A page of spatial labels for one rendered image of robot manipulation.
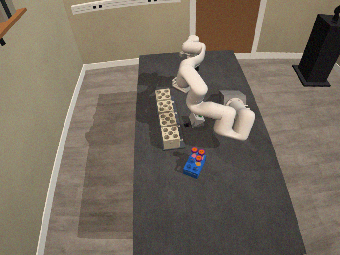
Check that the blue tube rack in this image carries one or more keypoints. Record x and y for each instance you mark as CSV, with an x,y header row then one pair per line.
x,y
190,167

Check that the beige tube rack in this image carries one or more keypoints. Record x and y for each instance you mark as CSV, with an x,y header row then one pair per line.
x,y
174,84

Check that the beige bucket adapter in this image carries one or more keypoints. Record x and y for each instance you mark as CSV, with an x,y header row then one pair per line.
x,y
165,106
163,95
170,137
167,120

